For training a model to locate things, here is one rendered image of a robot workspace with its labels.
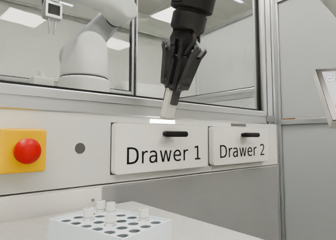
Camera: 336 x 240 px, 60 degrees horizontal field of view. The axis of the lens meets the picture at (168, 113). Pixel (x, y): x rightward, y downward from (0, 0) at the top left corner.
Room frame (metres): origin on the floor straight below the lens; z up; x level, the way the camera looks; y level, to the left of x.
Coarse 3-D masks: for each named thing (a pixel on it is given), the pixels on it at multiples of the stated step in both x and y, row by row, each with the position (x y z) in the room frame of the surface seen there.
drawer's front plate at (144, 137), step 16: (112, 128) 0.63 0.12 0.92; (128, 128) 0.64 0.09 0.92; (144, 128) 0.67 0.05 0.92; (160, 128) 0.70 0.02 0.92; (176, 128) 0.73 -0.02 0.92; (192, 128) 0.77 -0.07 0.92; (112, 144) 0.63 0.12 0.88; (128, 144) 0.64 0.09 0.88; (144, 144) 0.67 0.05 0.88; (160, 144) 0.70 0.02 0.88; (176, 144) 0.73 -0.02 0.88; (192, 144) 0.77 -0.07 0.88; (112, 160) 0.63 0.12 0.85; (144, 160) 0.67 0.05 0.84; (160, 160) 0.70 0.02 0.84; (192, 160) 0.77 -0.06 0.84
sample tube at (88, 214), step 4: (84, 208) 0.37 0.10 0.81; (88, 208) 0.37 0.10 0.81; (92, 208) 0.37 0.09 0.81; (84, 212) 0.37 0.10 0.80; (88, 212) 0.36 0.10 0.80; (92, 212) 0.37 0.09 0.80; (84, 216) 0.37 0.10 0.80; (88, 216) 0.36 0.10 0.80; (92, 216) 0.37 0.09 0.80; (84, 220) 0.37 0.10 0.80; (88, 220) 0.37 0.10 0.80
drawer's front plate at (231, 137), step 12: (216, 132) 0.83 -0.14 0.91; (228, 132) 0.87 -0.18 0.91; (240, 132) 0.91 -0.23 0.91; (252, 132) 0.95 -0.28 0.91; (264, 132) 1.00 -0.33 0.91; (216, 144) 0.83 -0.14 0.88; (228, 144) 0.87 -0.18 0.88; (240, 144) 0.91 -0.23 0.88; (252, 144) 0.95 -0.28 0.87; (264, 144) 1.00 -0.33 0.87; (216, 156) 0.83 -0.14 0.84; (228, 156) 0.87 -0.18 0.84; (240, 156) 0.91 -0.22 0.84; (252, 156) 0.95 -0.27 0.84; (264, 156) 1.00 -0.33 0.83
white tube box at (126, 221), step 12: (60, 216) 0.37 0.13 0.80; (72, 216) 0.38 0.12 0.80; (96, 216) 0.39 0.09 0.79; (120, 216) 0.38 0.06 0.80; (132, 216) 0.39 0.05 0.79; (156, 216) 0.37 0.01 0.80; (60, 228) 0.35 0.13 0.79; (72, 228) 0.34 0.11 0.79; (84, 228) 0.33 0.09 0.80; (96, 228) 0.34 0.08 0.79; (108, 228) 0.33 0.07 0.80; (120, 228) 0.34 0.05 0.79; (132, 228) 0.33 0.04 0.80; (144, 228) 0.33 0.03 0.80; (156, 228) 0.34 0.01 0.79; (168, 228) 0.36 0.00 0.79
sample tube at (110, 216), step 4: (108, 212) 0.35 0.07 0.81; (112, 212) 0.35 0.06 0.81; (104, 216) 0.35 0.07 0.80; (108, 216) 0.34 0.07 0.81; (112, 216) 0.34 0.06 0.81; (104, 220) 0.35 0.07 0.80; (108, 220) 0.34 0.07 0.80; (112, 220) 0.34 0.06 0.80; (108, 224) 0.34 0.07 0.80; (112, 224) 0.34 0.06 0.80
